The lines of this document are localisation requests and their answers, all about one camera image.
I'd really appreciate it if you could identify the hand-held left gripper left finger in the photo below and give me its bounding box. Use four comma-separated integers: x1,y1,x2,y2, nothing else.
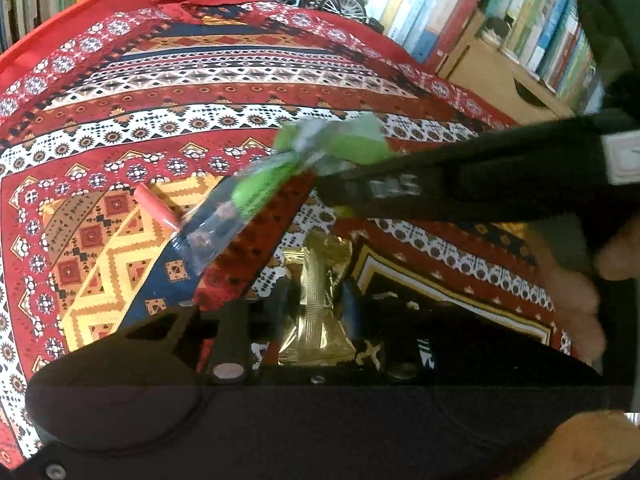
120,277,296,385

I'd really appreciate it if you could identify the dark green cloth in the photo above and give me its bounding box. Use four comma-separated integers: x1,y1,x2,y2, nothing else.
570,0,640,111

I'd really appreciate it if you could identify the small cat figurine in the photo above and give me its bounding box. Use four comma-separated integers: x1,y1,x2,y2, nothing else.
480,15,513,46

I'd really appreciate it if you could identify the row of pale upright books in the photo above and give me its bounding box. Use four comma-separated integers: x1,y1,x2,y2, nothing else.
0,0,113,53

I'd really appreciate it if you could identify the wooden drawer box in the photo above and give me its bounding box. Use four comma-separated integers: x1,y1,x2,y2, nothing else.
440,10,576,126

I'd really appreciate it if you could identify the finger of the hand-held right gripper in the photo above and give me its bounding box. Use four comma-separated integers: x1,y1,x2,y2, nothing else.
317,150,453,207

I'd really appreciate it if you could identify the red tube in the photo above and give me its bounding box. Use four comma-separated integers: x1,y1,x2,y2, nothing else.
132,184,181,228

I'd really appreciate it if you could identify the person's left forearm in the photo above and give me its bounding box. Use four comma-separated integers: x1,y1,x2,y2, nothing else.
505,410,640,480

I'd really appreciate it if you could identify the row of tall upright books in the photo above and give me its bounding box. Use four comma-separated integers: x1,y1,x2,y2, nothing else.
215,0,503,71

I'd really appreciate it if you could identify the person's right hand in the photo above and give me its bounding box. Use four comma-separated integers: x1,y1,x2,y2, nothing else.
537,225,640,361

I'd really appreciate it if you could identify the green clear plastic wrapper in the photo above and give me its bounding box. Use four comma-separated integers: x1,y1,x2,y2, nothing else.
175,110,401,281

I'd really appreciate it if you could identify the small gold foil wrapper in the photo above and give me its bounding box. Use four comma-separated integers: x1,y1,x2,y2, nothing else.
277,230,358,366

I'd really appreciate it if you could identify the red patterned tablecloth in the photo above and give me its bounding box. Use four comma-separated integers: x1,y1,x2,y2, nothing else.
0,0,601,471

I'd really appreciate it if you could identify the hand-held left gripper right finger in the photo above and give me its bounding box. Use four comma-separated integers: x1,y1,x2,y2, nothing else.
341,280,437,383

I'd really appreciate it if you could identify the row of teal spined books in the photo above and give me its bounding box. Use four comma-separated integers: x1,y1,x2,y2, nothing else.
492,0,601,111

